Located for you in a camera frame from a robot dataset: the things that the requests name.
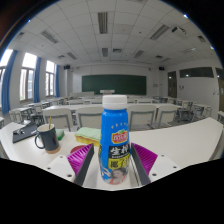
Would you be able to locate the blue drink bottle white cap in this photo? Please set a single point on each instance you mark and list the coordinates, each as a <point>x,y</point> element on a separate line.
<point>114,133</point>

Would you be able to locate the black notebook case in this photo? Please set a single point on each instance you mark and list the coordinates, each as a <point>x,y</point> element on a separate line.
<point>26,132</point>

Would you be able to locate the white lectern desk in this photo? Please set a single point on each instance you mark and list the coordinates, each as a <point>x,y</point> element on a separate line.
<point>107,91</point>

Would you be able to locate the metal key bunch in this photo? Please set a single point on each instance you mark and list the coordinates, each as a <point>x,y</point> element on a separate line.
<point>19,131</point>

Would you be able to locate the black wall speaker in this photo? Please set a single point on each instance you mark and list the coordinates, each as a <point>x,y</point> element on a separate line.
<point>67,67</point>
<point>161,68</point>

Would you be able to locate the blue window curtains group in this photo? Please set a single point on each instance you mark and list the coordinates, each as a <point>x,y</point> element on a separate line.
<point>8,83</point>

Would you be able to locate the dark classroom door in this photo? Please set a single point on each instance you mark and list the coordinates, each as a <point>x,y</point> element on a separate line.
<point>172,85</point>

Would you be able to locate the classroom windows group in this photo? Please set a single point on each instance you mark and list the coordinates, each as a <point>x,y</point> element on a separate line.
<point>27,80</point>

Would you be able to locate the yellow and green sponge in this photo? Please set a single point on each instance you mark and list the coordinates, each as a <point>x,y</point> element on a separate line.
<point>88,135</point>

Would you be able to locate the dark blue mug cork base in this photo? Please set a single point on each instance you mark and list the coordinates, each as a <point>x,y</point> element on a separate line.
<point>50,139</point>

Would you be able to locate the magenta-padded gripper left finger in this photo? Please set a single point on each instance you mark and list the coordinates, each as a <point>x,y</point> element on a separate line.
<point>63,166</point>

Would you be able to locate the ceiling lights group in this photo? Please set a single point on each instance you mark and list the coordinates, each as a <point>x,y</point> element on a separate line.
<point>102,21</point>

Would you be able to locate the classroom chairs and desks group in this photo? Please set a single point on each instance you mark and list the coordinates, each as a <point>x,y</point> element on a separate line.
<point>60,117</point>

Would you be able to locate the green chalkboard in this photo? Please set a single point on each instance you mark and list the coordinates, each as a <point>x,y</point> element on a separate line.
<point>113,84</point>

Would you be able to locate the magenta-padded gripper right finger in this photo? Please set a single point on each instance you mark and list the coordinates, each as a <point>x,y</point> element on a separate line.
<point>160,165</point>

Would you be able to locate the white ceiling projector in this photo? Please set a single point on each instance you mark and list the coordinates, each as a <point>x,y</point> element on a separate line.
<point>179,31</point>

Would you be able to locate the dark transom window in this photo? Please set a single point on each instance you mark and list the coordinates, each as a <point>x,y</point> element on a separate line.
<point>196,72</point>

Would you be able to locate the wooden stirring stick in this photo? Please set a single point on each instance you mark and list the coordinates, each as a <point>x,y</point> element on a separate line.
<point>50,122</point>

